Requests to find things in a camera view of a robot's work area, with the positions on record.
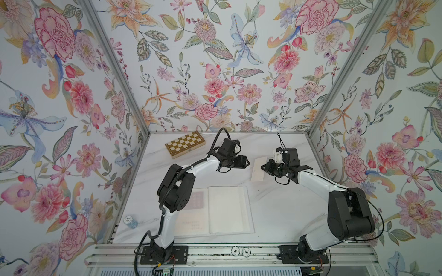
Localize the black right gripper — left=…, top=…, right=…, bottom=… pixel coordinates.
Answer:
left=261, top=159, right=289, bottom=178

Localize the white photo album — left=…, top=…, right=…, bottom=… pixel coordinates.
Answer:
left=175, top=186, right=254, bottom=238

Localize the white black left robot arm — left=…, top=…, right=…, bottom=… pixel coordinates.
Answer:
left=146, top=138, right=250, bottom=262

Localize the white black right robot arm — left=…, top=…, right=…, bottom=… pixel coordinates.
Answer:
left=261, top=147, right=375, bottom=263

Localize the wooden folding chess board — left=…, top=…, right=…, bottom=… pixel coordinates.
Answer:
left=165, top=131, right=206, bottom=159

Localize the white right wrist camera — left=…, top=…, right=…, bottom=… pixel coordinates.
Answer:
left=274, top=150, right=284, bottom=163

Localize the thin black right cable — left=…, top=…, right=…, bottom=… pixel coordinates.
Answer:
left=276, top=132, right=385, bottom=276

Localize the black corrugated left cable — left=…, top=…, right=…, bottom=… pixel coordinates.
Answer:
left=134, top=127, right=232, bottom=276

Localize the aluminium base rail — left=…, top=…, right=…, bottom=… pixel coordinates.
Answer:
left=85, top=243, right=384, bottom=276

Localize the aluminium corner post right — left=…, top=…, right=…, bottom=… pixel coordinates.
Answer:
left=306, top=0, right=390, bottom=138

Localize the aluminium corner post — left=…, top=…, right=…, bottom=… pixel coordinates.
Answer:
left=79, top=0, right=150, bottom=138
left=306, top=0, right=390, bottom=138

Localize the aluminium corner post left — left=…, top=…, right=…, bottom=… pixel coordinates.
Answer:
left=79, top=0, right=150, bottom=138

